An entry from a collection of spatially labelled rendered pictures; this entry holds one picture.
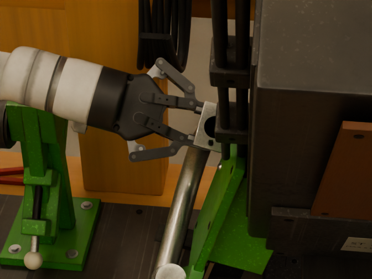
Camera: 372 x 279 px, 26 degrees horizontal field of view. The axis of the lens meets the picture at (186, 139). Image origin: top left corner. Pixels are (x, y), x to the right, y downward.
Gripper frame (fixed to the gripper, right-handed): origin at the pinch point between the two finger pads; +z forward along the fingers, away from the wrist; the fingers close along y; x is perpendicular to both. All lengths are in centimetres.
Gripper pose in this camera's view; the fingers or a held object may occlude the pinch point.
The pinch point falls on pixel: (206, 127)
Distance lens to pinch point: 99.0
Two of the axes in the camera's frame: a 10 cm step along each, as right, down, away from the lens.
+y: 2.7, -9.6, 0.9
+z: 9.6, 2.7, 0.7
